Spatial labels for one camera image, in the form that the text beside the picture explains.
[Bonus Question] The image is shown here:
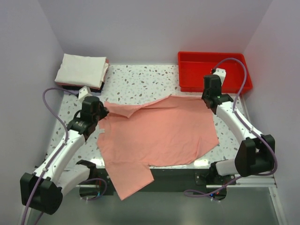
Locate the salmon pink t shirt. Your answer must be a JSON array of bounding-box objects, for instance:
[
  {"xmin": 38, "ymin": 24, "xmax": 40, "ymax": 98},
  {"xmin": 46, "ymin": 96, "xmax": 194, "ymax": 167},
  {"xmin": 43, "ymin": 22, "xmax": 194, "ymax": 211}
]
[{"xmin": 97, "ymin": 95, "xmax": 219, "ymax": 200}]

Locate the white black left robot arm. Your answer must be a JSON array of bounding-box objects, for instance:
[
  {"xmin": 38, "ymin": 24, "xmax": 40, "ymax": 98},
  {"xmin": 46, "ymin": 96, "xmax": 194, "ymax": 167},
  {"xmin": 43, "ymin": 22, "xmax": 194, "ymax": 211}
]
[{"xmin": 20, "ymin": 96, "xmax": 108, "ymax": 215}]

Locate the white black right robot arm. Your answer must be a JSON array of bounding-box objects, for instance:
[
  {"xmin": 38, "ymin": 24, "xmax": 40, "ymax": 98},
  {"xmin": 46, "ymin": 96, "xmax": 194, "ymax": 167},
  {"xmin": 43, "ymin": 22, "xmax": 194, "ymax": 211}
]
[{"xmin": 202, "ymin": 75, "xmax": 278, "ymax": 184}]

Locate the black folded t shirt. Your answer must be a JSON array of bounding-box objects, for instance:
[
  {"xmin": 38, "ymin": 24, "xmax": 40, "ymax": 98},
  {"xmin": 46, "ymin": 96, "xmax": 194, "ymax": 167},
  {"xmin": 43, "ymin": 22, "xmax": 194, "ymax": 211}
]
[{"xmin": 60, "ymin": 82, "xmax": 105, "ymax": 93}]

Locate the lavender folded t shirt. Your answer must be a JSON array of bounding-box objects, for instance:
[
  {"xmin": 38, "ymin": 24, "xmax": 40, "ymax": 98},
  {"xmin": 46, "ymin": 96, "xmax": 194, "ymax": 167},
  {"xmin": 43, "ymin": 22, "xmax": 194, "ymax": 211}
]
[{"xmin": 63, "ymin": 89, "xmax": 79, "ymax": 96}]

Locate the red plastic tray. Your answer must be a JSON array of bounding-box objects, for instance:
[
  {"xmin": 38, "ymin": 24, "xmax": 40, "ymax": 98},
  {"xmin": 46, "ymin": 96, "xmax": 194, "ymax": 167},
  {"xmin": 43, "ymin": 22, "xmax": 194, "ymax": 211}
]
[{"xmin": 177, "ymin": 51, "xmax": 254, "ymax": 95}]

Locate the white folded t shirt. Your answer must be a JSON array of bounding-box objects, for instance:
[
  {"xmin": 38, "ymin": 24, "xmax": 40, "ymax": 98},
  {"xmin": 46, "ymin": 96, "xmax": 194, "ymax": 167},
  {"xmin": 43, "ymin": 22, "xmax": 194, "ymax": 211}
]
[{"xmin": 54, "ymin": 53, "xmax": 110, "ymax": 88}]

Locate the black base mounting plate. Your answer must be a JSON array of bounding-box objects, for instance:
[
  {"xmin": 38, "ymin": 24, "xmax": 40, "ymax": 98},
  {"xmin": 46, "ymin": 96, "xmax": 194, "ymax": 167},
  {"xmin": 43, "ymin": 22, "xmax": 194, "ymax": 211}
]
[{"xmin": 79, "ymin": 168, "xmax": 232, "ymax": 198}]

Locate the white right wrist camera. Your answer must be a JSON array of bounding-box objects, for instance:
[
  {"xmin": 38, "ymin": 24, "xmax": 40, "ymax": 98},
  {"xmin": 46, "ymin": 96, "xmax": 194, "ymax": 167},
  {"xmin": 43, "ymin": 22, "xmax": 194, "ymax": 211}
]
[{"xmin": 211, "ymin": 68, "xmax": 226, "ymax": 83}]

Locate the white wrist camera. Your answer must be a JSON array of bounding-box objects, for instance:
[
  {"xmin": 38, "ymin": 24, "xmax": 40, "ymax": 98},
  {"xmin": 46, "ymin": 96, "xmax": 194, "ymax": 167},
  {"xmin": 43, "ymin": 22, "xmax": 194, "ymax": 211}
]
[
  {"xmin": 211, "ymin": 68, "xmax": 226, "ymax": 83},
  {"xmin": 78, "ymin": 86, "xmax": 92, "ymax": 103}
]

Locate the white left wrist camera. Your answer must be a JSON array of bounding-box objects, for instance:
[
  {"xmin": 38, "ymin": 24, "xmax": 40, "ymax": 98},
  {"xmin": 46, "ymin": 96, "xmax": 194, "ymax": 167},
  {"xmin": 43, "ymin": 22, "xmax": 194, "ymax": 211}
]
[{"xmin": 78, "ymin": 86, "xmax": 92, "ymax": 103}]

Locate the aluminium frame rail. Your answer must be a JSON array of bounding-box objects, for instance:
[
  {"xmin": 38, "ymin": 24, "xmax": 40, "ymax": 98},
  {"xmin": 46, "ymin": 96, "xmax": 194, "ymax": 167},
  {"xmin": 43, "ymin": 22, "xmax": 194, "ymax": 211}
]
[{"xmin": 206, "ymin": 175, "xmax": 278, "ymax": 189}]

